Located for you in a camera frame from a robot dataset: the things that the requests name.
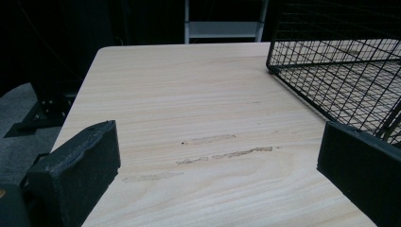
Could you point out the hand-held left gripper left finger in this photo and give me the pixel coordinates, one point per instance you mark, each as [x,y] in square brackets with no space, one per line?
[75,171]

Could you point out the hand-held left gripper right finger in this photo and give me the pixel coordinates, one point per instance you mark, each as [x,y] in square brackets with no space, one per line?
[362,170]

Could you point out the black metal stand base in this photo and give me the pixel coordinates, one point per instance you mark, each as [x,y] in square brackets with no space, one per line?
[44,110]

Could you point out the white metal shelf frame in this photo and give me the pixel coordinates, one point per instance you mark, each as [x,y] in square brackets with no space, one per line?
[223,29]

